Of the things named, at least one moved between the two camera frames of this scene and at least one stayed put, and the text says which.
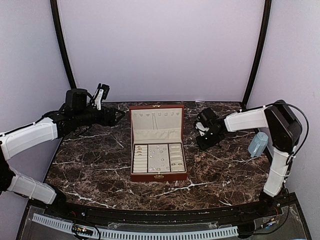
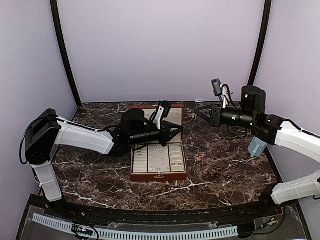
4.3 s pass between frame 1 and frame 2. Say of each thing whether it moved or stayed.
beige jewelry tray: stayed
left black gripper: moved
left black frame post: stayed
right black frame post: stayed
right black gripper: moved
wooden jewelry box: stayed
